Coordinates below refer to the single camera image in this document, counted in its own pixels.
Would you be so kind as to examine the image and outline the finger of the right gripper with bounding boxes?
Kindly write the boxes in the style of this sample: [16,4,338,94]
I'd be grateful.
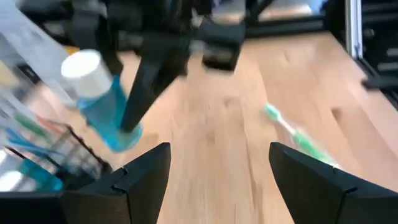
[101,30,124,77]
[120,33,190,133]

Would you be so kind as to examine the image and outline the black wire rack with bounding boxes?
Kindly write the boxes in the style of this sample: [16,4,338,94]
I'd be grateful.
[0,118,114,192]

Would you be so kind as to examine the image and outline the silver metal post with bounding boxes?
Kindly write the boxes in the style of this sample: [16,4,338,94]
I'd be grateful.
[344,0,364,60]

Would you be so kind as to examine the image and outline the blue toothbrush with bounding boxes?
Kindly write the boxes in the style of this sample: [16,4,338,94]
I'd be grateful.
[4,128,49,157]

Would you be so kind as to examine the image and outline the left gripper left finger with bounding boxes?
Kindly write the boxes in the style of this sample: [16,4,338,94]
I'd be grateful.
[60,142,172,224]

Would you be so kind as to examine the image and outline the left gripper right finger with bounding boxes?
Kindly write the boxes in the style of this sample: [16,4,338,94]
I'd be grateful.
[269,142,398,224]

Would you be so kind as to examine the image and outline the green toothbrush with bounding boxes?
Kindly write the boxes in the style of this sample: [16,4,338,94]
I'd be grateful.
[14,112,52,138]
[263,103,341,170]

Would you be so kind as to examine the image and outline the orange toothbrush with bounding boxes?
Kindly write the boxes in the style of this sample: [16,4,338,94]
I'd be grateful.
[37,115,65,132]

